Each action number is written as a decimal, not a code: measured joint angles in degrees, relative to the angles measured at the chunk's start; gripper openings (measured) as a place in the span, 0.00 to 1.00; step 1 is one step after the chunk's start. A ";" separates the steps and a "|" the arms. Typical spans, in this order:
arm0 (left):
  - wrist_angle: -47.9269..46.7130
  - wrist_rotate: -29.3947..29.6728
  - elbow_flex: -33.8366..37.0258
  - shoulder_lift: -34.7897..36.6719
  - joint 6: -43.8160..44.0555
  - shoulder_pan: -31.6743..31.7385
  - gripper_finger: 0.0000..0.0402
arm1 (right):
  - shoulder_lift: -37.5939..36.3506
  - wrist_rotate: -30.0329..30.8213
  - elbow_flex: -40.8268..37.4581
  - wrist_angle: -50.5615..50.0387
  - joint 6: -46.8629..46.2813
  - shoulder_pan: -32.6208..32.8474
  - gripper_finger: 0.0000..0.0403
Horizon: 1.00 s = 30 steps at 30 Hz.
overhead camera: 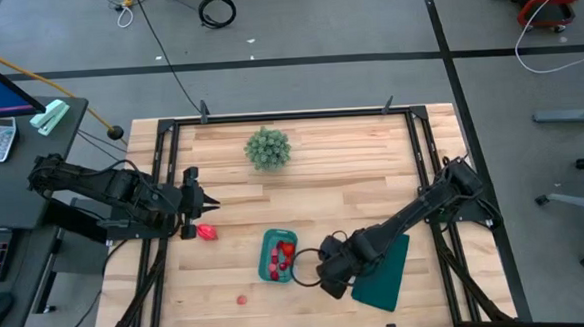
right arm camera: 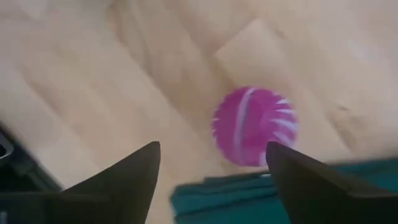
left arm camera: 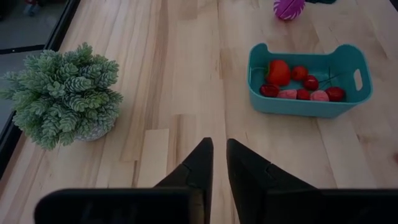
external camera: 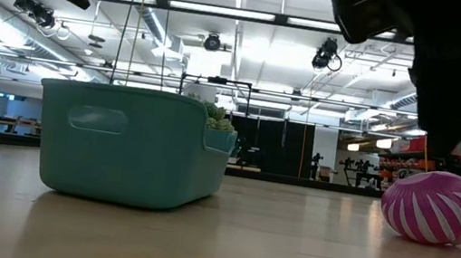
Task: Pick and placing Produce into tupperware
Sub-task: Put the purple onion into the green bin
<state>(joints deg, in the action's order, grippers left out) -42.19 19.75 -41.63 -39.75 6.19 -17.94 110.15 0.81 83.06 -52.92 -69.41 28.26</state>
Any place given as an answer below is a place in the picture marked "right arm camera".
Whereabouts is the dark green folded cloth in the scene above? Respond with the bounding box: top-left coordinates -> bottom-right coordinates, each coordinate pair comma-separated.
170,157 -> 398,224

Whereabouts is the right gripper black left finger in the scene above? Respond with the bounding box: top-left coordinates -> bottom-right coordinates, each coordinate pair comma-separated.
0,141 -> 162,224

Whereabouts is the black aluminium table frame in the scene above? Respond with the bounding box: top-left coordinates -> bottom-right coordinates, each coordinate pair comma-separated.
0,123 -> 63,194

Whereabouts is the purple white striped ball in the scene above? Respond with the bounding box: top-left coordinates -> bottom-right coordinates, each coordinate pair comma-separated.
211,86 -> 299,167

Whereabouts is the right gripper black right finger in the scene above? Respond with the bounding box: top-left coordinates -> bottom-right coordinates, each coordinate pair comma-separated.
265,141 -> 398,224

